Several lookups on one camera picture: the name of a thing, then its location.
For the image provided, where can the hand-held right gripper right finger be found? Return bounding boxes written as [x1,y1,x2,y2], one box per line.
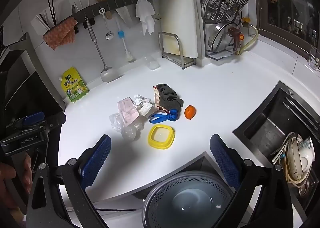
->
[209,134,296,228]

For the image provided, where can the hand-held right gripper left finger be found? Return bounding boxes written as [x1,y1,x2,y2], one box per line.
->
[26,134,112,228]

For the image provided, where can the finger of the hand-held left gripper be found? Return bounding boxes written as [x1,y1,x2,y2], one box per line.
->
[6,111,46,129]
[45,113,67,132]

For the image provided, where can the person's left hand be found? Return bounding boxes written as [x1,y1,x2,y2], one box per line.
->
[0,153,32,210]

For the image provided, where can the yellow green seasoning pouch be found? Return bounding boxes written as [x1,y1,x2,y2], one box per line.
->
[59,66,90,104]

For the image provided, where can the clear plastic bag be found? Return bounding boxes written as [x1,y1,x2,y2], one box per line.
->
[109,112,145,141]

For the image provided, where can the grey perforated bin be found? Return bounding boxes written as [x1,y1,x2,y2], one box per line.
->
[141,171,238,228]

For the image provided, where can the pink plastic packet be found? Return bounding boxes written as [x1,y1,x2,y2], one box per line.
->
[117,97,139,126]

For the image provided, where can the small orange fruit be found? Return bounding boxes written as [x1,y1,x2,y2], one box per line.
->
[184,105,197,120]

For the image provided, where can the steel sink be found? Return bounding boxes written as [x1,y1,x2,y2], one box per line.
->
[232,81,320,221]

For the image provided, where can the yellow rimmed plastic lid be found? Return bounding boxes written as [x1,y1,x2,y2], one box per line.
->
[148,125,176,149]

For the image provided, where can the stack of dirty dishes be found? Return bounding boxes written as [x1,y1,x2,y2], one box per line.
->
[271,132,316,198]

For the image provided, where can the blue ribbon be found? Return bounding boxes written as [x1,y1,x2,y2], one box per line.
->
[149,109,179,123]

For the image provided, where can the crumpled white paper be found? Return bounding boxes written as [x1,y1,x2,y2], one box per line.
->
[132,94,153,116]

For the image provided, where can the metal ladle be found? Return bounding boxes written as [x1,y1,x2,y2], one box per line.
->
[84,17,118,83]

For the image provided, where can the dark grey cloth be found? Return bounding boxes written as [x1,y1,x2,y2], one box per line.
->
[155,83,185,111]

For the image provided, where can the orange dishcloth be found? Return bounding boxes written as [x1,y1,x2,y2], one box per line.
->
[43,17,78,52]

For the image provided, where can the beige fabric scrap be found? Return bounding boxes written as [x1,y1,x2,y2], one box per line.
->
[152,86,168,113]

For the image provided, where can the blue white bottle brush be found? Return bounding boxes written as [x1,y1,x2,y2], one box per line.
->
[114,17,135,63]

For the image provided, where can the small steel spoon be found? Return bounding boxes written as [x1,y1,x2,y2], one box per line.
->
[99,8,115,42]

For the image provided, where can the black chopsticks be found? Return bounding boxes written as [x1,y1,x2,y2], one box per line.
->
[40,0,57,29]

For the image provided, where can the steel lid rack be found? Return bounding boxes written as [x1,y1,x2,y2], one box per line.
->
[203,11,243,61]

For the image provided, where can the steel cutting board rack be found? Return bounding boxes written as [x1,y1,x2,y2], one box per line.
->
[157,31,197,70]

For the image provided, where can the steel pot lid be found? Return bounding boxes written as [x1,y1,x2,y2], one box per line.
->
[208,22,242,51]

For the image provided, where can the orange gas valve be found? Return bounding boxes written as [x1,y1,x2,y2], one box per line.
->
[227,17,250,52]

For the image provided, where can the clear drinking glass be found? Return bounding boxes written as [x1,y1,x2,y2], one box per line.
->
[308,46,320,72]

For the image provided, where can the white hanging cloth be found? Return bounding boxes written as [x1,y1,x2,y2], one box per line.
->
[135,0,156,36]

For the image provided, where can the white cutting board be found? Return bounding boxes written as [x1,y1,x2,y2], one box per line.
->
[158,0,199,58]

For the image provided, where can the dark framed window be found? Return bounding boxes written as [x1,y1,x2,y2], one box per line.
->
[250,0,320,59]

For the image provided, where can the yellowish gas hose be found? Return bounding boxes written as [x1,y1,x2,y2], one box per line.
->
[235,24,259,56]

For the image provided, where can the black wall rail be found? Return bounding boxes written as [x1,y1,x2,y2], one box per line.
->
[42,0,157,40]

